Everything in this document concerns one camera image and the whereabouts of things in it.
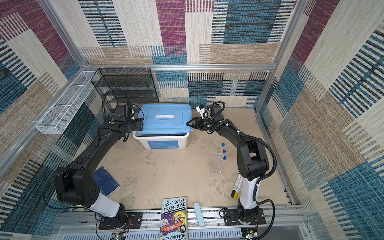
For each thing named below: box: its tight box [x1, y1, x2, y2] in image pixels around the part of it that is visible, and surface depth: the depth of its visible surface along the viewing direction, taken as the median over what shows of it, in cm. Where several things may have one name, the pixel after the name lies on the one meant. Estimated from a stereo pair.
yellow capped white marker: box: [233, 176, 243, 200], surface depth 83 cm
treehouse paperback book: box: [159, 196, 188, 240], surface depth 73 cm
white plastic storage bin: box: [132, 128, 193, 150], surface depth 93 cm
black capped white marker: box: [230, 173, 242, 198], surface depth 85 cm
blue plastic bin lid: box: [136, 103, 192, 134], surface depth 93 cm
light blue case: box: [193, 202, 205, 227], surface depth 74 cm
